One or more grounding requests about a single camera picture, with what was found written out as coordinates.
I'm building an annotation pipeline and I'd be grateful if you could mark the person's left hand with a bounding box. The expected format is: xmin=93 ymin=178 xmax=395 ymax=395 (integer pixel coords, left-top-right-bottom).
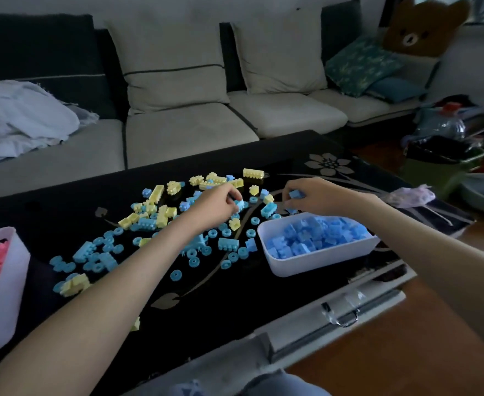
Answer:
xmin=184 ymin=183 xmax=244 ymax=235

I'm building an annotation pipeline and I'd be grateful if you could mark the person's right forearm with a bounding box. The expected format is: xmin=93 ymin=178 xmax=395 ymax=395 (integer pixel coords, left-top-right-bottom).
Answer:
xmin=355 ymin=193 xmax=484 ymax=361

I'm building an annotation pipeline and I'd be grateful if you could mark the metal drawer handle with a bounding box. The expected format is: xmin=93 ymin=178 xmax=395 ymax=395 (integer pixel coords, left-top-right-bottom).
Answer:
xmin=322 ymin=300 xmax=360 ymax=328

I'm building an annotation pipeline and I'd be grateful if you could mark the green trash bin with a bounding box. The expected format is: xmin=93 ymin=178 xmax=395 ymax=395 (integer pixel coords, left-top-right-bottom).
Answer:
xmin=400 ymin=135 xmax=484 ymax=199

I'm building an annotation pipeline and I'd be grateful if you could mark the blue cushion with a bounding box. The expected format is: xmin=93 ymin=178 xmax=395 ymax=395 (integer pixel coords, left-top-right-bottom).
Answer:
xmin=366 ymin=76 xmax=427 ymax=105

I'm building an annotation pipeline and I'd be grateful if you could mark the crumpled white cloth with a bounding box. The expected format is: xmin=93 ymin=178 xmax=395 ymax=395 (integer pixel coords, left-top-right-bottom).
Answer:
xmin=0 ymin=79 xmax=100 ymax=169

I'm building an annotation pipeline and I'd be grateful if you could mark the lavender plastic bag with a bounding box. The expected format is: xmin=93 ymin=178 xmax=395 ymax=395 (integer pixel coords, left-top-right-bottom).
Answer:
xmin=384 ymin=184 xmax=437 ymax=209

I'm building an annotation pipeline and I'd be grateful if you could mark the teal patterned cushion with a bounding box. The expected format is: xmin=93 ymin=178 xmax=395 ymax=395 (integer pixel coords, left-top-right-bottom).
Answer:
xmin=324 ymin=35 xmax=406 ymax=98

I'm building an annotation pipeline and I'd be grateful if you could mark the pile of colorful blocks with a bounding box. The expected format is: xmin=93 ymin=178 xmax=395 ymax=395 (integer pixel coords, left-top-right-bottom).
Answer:
xmin=49 ymin=168 xmax=282 ymax=331

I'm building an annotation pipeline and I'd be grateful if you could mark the clear bottle red cap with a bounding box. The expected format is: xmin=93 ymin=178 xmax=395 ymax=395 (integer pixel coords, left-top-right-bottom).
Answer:
xmin=415 ymin=102 xmax=468 ymax=141

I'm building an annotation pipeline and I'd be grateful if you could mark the person's right hand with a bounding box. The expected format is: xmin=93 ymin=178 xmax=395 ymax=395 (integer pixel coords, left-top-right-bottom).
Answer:
xmin=282 ymin=177 xmax=381 ymax=218

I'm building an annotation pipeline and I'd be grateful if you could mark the person's left leg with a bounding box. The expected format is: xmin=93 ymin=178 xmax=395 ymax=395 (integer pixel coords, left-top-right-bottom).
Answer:
xmin=172 ymin=379 xmax=206 ymax=396

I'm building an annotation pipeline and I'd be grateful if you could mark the brown bear plush cushion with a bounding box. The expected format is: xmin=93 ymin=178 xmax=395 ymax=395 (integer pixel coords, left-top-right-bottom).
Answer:
xmin=383 ymin=0 xmax=472 ymax=58

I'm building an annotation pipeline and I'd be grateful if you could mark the beige back cushion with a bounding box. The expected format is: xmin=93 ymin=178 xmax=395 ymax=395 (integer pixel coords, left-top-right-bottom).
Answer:
xmin=106 ymin=18 xmax=230 ymax=116
xmin=230 ymin=8 xmax=328 ymax=95

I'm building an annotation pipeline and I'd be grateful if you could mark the person's leg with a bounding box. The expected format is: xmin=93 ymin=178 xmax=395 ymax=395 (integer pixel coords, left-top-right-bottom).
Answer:
xmin=241 ymin=371 xmax=332 ymax=396
xmin=172 ymin=379 xmax=206 ymax=396

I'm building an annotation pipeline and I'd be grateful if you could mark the black glass coffee table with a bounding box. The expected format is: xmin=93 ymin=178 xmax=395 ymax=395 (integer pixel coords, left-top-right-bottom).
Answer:
xmin=0 ymin=129 xmax=476 ymax=396

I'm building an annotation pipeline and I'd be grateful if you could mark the grey sofa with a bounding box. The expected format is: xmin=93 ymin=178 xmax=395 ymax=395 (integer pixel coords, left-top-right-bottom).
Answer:
xmin=0 ymin=0 xmax=441 ymax=201

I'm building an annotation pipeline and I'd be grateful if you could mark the person's left forearm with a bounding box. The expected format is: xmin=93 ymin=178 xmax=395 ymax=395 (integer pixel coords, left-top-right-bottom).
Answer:
xmin=0 ymin=218 xmax=210 ymax=396

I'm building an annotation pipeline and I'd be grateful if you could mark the dark grey back cushion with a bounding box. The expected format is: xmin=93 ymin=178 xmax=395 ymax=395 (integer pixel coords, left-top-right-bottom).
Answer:
xmin=321 ymin=0 xmax=363 ymax=62

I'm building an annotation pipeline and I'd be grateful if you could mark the person's right leg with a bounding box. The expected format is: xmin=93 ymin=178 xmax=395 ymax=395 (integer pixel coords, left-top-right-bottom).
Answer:
xmin=241 ymin=371 xmax=332 ymax=396

